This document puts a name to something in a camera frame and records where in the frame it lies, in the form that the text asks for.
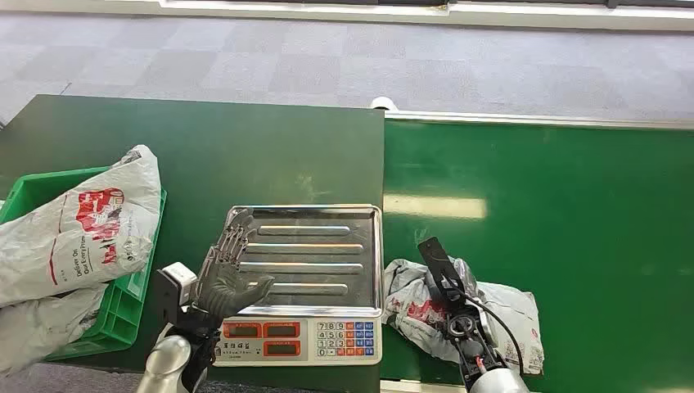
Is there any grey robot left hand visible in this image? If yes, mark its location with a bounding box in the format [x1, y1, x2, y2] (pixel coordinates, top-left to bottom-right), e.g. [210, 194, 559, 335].
[194, 208, 276, 323]

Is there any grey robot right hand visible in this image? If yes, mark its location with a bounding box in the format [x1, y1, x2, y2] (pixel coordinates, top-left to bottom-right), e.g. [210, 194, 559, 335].
[426, 258, 480, 316]

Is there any grey plastic mailer package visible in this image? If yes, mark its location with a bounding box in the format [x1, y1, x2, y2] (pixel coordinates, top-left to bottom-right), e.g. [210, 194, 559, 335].
[381, 258, 545, 377]

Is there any green plastic basket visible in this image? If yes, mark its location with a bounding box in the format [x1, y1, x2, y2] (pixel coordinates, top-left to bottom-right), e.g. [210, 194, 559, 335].
[0, 166, 169, 363]

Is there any grey mailer package red print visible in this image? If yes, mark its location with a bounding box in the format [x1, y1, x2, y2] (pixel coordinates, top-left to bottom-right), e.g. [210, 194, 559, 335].
[0, 144, 163, 309]

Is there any plain grey mailer package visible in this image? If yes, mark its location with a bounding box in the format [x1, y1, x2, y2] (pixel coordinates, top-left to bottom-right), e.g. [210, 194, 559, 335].
[0, 284, 110, 378]

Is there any electronic scale with steel tray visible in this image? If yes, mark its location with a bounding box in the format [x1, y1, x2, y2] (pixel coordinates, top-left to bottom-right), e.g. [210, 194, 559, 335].
[213, 203, 385, 368]

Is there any green conveyor belt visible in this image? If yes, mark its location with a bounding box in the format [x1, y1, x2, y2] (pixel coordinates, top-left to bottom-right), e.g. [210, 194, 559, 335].
[379, 119, 694, 393]

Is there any dark green table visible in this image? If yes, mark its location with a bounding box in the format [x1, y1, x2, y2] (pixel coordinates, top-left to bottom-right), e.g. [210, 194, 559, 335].
[0, 94, 386, 393]

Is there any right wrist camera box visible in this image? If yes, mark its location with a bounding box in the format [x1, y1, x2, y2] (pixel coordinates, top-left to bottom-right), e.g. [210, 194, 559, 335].
[417, 237, 465, 313]

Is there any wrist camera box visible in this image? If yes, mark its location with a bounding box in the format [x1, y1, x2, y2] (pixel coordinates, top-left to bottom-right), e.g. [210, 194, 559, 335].
[151, 262, 198, 327]
[417, 237, 465, 313]

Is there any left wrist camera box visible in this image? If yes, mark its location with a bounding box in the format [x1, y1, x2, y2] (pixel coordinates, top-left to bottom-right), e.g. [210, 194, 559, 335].
[151, 262, 198, 327]

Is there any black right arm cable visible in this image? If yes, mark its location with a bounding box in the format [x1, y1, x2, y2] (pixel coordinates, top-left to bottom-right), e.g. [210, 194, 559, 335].
[443, 275, 526, 377]

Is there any silver conveyor side rail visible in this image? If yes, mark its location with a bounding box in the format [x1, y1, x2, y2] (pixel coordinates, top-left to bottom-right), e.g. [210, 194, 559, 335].
[384, 111, 694, 131]

